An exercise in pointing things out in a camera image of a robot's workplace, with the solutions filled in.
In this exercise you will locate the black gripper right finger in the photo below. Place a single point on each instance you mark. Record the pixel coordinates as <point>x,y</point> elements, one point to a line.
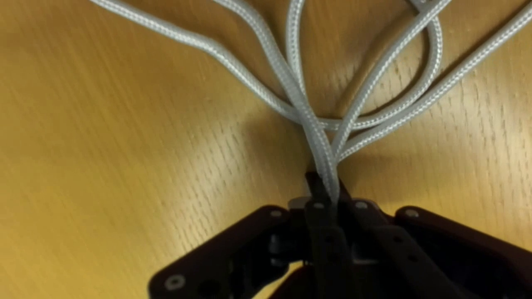
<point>393,263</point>

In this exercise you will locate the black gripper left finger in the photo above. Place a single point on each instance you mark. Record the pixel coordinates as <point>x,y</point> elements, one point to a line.
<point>330,254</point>

